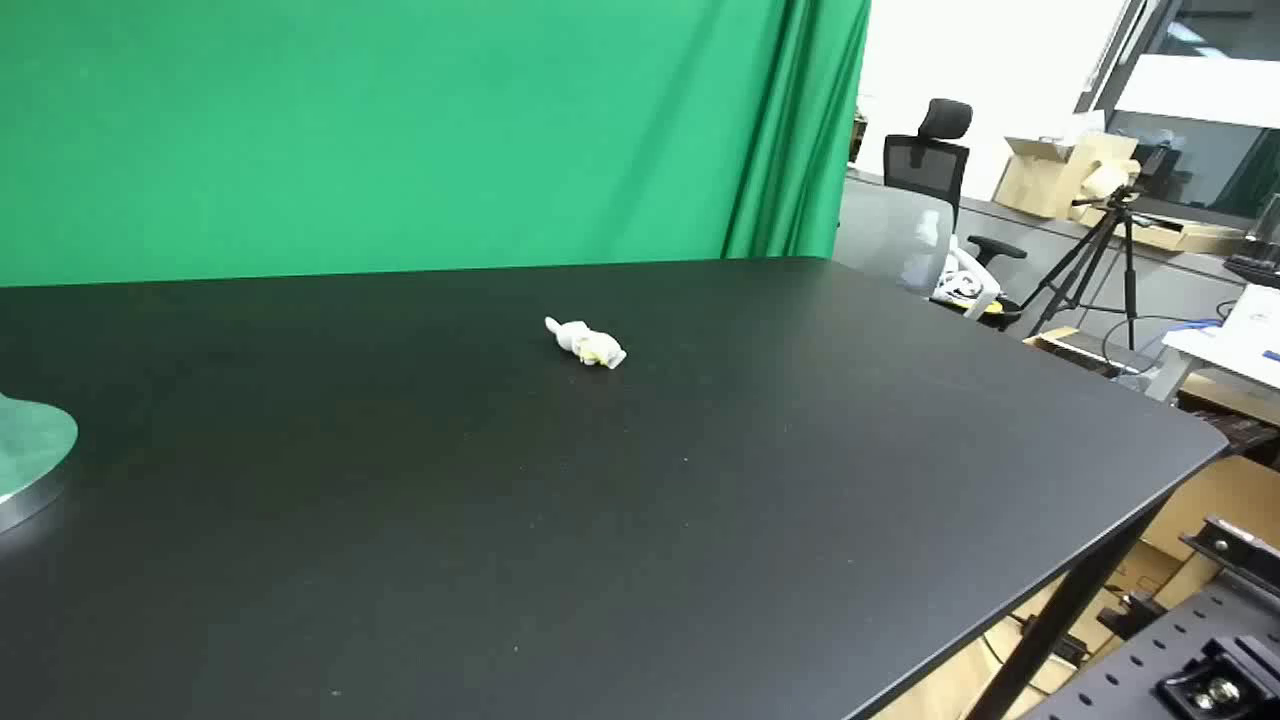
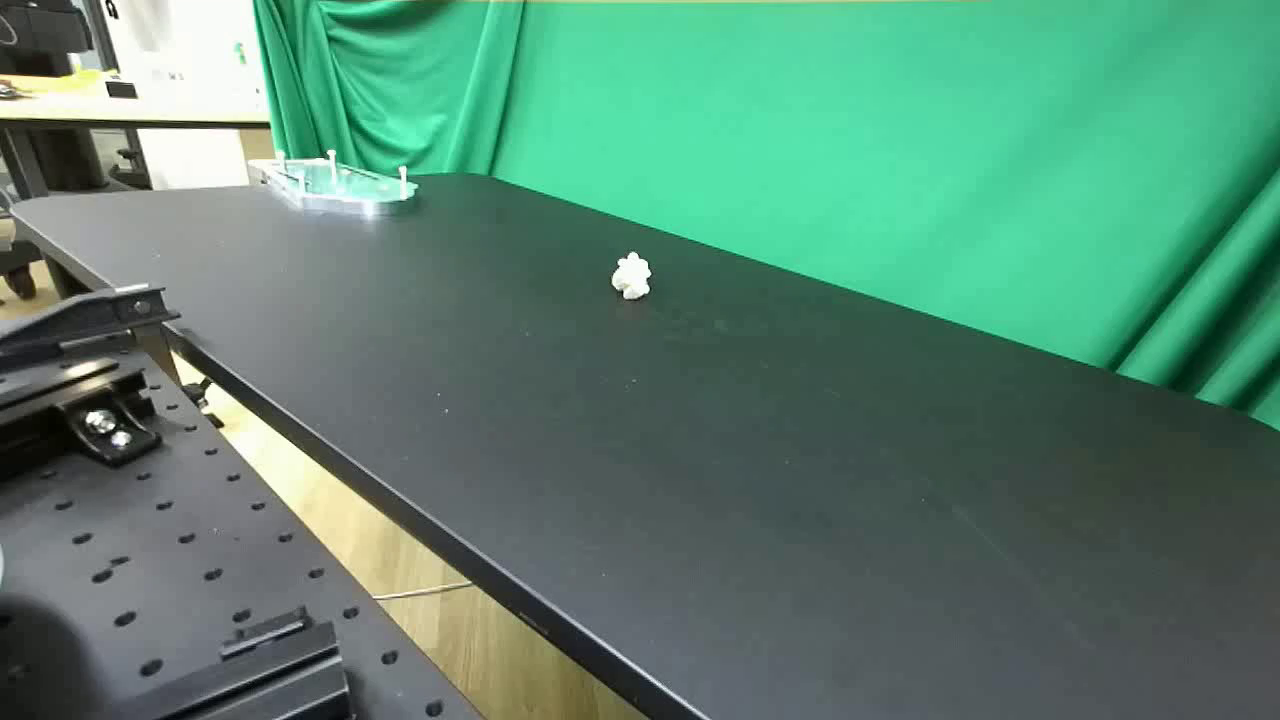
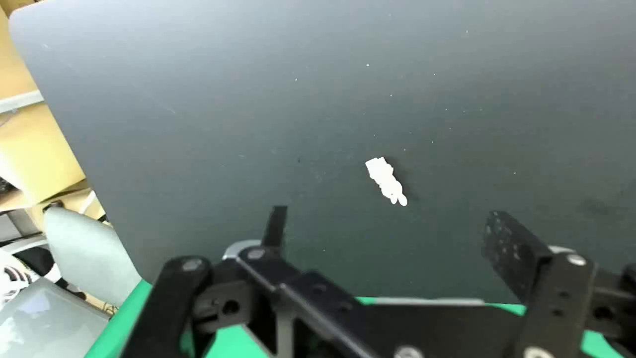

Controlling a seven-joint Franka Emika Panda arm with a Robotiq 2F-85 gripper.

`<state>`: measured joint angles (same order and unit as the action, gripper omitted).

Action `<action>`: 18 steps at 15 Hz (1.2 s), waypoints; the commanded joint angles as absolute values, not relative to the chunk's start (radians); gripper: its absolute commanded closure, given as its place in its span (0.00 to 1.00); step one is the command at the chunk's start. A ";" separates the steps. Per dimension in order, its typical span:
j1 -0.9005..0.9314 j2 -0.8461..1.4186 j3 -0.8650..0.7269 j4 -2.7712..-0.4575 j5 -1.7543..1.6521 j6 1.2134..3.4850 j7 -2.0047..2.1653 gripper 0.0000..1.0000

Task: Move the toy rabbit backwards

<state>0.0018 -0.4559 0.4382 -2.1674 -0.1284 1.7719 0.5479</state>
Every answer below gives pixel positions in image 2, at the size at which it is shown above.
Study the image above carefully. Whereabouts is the green plate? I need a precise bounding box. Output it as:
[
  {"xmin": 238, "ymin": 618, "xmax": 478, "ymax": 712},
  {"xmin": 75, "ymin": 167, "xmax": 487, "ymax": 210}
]
[{"xmin": 245, "ymin": 149, "xmax": 422, "ymax": 221}]

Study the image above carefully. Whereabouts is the white cabinet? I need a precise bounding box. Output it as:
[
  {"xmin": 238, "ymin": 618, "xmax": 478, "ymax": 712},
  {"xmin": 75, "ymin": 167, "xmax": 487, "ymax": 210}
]
[{"xmin": 100, "ymin": 0, "xmax": 272, "ymax": 105}]

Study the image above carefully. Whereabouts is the green fabric backdrop curtain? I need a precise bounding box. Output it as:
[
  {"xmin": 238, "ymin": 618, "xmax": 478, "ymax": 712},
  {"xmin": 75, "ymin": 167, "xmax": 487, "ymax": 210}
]
[{"xmin": 246, "ymin": 0, "xmax": 1280, "ymax": 432}]

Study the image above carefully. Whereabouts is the black equipment on desk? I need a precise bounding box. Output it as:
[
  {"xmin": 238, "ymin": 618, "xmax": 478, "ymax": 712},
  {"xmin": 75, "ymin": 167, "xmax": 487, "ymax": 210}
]
[{"xmin": 0, "ymin": 0, "xmax": 103, "ymax": 80}]

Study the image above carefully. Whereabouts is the black clamp with silver bolt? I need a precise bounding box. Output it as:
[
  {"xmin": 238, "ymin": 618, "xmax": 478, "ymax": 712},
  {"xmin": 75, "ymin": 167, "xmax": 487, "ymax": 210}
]
[{"xmin": 56, "ymin": 377, "xmax": 169, "ymax": 466}]

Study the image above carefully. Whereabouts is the white toy rabbit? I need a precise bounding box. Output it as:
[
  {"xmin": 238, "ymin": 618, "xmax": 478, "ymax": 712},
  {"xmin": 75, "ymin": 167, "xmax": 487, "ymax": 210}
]
[{"xmin": 606, "ymin": 248, "xmax": 654, "ymax": 302}]

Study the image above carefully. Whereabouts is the wooden background desk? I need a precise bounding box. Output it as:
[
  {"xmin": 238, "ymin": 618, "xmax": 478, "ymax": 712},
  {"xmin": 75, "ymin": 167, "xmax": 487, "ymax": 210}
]
[{"xmin": 0, "ymin": 66, "xmax": 276, "ymax": 137}]

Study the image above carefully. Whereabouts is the black metal rail bracket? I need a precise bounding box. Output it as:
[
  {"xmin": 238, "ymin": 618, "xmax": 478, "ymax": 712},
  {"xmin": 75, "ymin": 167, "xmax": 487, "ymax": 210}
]
[{"xmin": 0, "ymin": 281, "xmax": 178, "ymax": 370}]

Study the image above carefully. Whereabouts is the black perforated optical breadboard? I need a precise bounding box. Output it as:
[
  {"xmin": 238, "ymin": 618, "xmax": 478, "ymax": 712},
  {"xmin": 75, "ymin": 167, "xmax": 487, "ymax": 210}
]
[{"xmin": 0, "ymin": 357, "xmax": 482, "ymax": 720}]

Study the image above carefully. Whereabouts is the black flat mounting bar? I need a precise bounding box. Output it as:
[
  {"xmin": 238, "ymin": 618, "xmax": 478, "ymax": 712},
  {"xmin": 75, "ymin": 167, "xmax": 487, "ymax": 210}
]
[{"xmin": 115, "ymin": 609, "xmax": 355, "ymax": 720}]

